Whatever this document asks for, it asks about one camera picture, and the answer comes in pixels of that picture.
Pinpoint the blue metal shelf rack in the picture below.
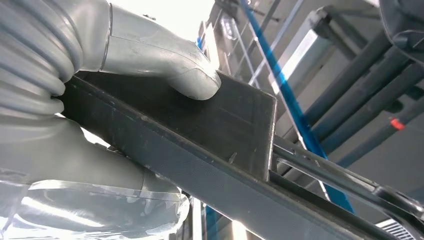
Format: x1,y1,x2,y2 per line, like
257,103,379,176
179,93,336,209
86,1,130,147
238,0,356,215

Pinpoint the grey ceiling pipe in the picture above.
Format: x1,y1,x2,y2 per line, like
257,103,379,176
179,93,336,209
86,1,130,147
311,46,413,145
304,31,395,130
319,64,424,157

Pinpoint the grey pipe with red tag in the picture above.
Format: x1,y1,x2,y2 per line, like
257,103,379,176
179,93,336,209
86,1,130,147
336,96,424,169

